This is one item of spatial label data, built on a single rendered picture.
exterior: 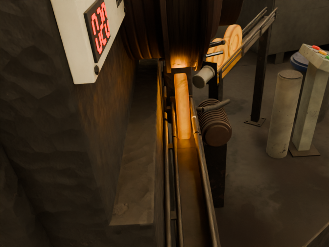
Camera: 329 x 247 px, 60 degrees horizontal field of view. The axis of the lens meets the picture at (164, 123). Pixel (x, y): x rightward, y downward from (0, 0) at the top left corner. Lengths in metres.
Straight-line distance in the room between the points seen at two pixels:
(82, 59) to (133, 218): 0.21
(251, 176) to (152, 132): 1.23
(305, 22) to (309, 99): 1.49
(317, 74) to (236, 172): 0.67
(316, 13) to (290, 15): 0.27
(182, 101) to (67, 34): 0.51
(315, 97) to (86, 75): 1.54
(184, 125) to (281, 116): 0.99
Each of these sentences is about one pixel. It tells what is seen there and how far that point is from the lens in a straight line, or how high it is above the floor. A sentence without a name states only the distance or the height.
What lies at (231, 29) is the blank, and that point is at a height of 0.79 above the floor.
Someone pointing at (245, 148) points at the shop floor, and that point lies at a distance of 1.87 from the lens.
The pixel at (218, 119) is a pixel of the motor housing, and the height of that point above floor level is 0.53.
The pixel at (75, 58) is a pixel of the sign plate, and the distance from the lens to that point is 0.26.
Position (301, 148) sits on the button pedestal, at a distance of 1.91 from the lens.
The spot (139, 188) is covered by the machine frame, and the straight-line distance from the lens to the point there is 0.41.
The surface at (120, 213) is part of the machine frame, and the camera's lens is 0.39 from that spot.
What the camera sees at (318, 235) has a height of 0.72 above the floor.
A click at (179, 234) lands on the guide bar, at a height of 0.68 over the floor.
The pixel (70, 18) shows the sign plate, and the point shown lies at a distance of 0.25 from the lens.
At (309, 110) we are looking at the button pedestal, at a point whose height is 0.30.
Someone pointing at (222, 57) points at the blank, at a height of 0.70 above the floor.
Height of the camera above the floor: 1.17
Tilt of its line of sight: 34 degrees down
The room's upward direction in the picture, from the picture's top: 5 degrees counter-clockwise
